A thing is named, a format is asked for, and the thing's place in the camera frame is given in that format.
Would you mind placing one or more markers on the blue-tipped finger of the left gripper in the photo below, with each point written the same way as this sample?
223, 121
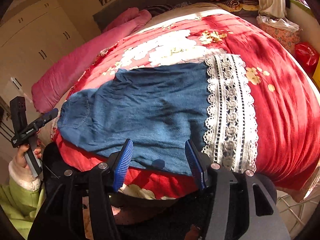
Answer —
47, 117

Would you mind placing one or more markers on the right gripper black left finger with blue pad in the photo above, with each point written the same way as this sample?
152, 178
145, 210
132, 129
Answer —
61, 214

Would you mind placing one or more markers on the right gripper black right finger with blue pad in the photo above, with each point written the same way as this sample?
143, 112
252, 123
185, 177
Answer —
241, 205

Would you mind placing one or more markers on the blue denim pants lace trim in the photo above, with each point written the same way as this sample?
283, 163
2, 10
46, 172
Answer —
160, 108

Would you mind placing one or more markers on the left hand red nails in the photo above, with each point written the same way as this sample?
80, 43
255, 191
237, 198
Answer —
22, 151

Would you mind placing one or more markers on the pink folded blanket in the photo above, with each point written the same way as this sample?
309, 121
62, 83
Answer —
62, 75

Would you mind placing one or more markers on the green sleeve white cuff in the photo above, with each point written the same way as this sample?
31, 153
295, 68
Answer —
22, 198

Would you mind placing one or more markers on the red floral quilt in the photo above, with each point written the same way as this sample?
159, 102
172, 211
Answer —
286, 103

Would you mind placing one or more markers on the red plastic bag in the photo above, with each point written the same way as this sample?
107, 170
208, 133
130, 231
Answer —
307, 57

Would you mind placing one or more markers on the floral fabric basket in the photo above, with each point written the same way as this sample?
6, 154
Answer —
284, 31

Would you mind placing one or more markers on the cream wardrobe with handles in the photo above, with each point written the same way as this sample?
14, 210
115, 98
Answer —
31, 42

